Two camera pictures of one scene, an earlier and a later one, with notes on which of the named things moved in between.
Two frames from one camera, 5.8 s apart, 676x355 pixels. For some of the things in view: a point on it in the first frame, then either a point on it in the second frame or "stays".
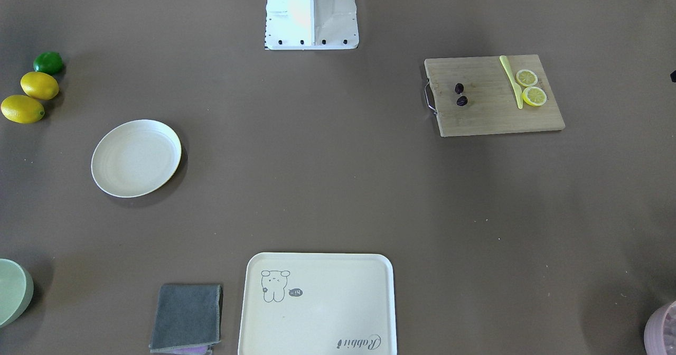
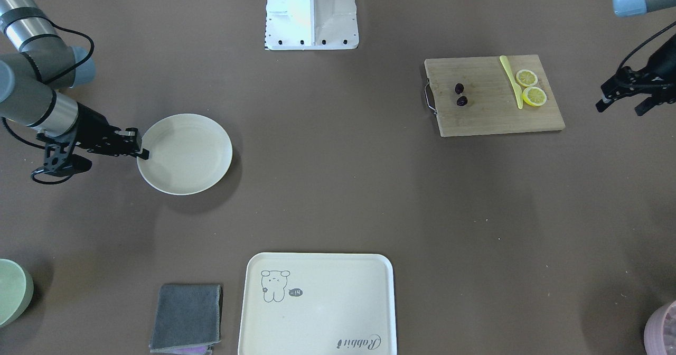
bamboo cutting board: [493, 94] stays
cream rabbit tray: [309, 303] stays
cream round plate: [134, 157] to [188, 154]
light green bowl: [17, 285] stays
